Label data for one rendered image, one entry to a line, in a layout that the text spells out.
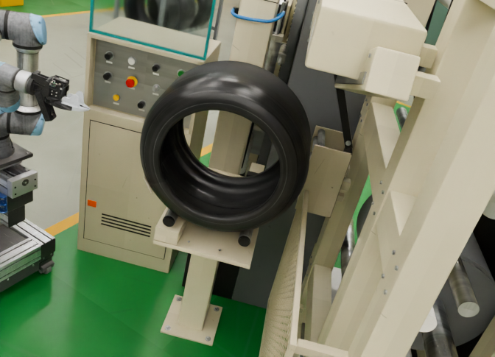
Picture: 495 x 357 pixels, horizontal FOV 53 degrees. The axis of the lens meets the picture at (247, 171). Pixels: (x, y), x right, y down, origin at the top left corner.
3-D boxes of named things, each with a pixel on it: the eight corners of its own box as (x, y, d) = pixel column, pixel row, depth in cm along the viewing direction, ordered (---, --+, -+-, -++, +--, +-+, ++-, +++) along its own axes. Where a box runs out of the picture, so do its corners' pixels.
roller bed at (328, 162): (297, 185, 219) (316, 124, 205) (330, 193, 219) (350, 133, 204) (295, 208, 202) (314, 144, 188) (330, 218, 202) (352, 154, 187)
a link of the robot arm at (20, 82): (12, 93, 170) (25, 85, 177) (25, 98, 170) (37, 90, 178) (15, 73, 167) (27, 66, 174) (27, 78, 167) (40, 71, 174)
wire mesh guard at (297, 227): (267, 299, 240) (306, 178, 206) (271, 300, 240) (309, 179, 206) (236, 490, 161) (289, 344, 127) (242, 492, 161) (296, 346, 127)
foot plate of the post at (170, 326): (174, 295, 271) (175, 292, 270) (222, 308, 270) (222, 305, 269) (160, 332, 247) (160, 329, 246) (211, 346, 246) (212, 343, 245)
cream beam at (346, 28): (311, 18, 172) (323, -27, 165) (382, 35, 171) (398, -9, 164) (301, 67, 119) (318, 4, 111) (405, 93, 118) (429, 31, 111)
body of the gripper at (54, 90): (61, 87, 166) (27, 74, 166) (57, 109, 171) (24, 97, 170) (71, 80, 173) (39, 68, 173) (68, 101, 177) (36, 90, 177)
